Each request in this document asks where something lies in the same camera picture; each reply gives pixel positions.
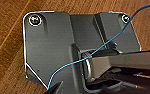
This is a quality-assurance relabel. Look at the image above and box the round base bolt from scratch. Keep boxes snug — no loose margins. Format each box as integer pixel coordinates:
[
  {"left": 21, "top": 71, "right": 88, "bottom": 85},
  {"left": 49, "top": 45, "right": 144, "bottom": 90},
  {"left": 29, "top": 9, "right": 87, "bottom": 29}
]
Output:
[
  {"left": 120, "top": 13, "right": 131, "bottom": 24},
  {"left": 29, "top": 14, "right": 43, "bottom": 27}
]

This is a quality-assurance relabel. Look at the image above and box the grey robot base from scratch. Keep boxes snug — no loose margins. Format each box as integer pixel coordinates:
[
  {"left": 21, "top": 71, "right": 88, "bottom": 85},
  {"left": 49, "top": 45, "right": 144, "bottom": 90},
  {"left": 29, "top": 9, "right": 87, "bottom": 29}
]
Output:
[{"left": 21, "top": 10, "right": 142, "bottom": 94}]

